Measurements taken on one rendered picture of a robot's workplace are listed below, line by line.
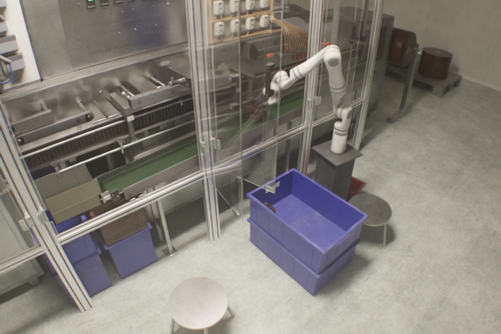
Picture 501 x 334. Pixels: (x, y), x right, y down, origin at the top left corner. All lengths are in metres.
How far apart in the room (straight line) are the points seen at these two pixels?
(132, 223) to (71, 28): 1.11
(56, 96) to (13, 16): 0.46
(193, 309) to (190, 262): 0.55
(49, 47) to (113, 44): 0.35
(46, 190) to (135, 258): 0.71
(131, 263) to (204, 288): 0.57
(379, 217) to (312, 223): 0.44
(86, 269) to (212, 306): 0.76
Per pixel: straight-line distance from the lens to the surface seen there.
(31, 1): 1.91
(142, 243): 2.11
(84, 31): 1.97
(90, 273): 2.10
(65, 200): 1.74
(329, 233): 2.11
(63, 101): 1.96
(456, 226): 2.83
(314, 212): 2.22
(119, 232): 1.97
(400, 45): 3.79
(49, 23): 1.93
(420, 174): 3.21
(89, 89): 1.97
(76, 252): 1.95
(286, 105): 2.41
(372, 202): 2.35
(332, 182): 2.23
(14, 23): 1.89
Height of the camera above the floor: 1.75
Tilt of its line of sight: 33 degrees down
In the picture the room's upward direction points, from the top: straight up
